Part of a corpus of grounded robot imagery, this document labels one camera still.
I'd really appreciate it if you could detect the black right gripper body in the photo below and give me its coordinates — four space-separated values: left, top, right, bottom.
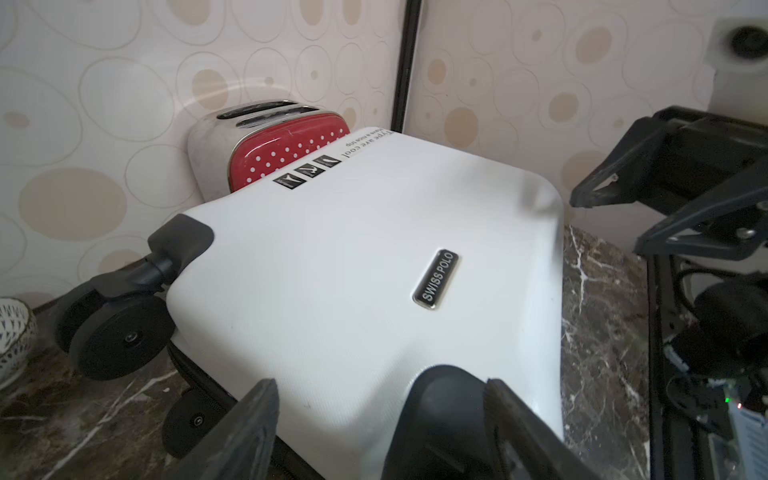
570 106 767 261

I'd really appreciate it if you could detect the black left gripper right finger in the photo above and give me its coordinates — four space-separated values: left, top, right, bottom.
483 379 598 479

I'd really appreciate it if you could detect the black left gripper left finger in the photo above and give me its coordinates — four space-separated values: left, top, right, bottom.
164 379 280 480

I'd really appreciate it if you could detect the white hard shell suitcase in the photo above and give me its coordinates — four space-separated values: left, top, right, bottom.
53 128 563 479

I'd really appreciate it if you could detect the white perforated strainer bowl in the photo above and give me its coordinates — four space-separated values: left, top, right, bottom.
1 297 38 389

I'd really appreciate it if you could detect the red polka dot toaster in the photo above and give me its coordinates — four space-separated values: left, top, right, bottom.
187 99 350 202

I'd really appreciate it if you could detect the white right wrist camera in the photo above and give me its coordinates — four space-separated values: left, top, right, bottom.
705 0 767 125

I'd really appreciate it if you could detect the black corner frame post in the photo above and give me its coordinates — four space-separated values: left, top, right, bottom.
390 0 423 133

